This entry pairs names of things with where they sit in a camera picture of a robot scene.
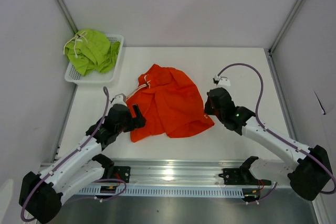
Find orange shorts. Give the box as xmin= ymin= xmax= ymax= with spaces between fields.
xmin=127 ymin=64 xmax=215 ymax=143

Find lime green shorts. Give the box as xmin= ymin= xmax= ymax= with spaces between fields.
xmin=63 ymin=28 xmax=121 ymax=76

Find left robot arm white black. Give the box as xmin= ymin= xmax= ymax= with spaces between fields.
xmin=19 ymin=103 xmax=146 ymax=223

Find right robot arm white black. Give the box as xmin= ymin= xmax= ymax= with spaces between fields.
xmin=204 ymin=87 xmax=332 ymax=201

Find white plastic basket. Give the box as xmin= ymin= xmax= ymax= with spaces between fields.
xmin=65 ymin=34 xmax=124 ymax=86

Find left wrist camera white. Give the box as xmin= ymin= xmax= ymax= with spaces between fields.
xmin=110 ymin=93 xmax=127 ymax=106

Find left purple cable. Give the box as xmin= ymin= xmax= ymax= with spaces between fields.
xmin=20 ymin=86 xmax=127 ymax=222

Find purple cable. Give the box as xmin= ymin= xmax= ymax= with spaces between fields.
xmin=216 ymin=62 xmax=336 ymax=195
xmin=20 ymin=86 xmax=127 ymax=222

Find aluminium mounting rail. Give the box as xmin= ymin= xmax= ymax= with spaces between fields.
xmin=39 ymin=158 xmax=292 ymax=189

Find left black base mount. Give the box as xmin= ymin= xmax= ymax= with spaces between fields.
xmin=102 ymin=166 xmax=131 ymax=183

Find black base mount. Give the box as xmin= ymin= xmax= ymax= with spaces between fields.
xmin=102 ymin=166 xmax=131 ymax=183
xmin=218 ymin=156 xmax=271 ymax=186

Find right aluminium frame post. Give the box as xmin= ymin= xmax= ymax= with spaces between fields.
xmin=268 ymin=0 xmax=322 ymax=55

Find aluminium frame post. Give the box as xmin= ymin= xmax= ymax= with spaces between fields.
xmin=268 ymin=0 xmax=322 ymax=55
xmin=55 ymin=0 xmax=78 ymax=34

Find slotted white cable duct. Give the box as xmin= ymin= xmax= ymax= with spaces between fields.
xmin=77 ymin=185 xmax=244 ymax=198

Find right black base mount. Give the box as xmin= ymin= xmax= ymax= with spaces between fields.
xmin=218 ymin=156 xmax=271 ymax=186

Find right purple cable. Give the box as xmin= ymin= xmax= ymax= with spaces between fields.
xmin=216 ymin=62 xmax=336 ymax=195

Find left aluminium frame post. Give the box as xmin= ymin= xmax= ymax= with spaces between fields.
xmin=55 ymin=0 xmax=78 ymax=34

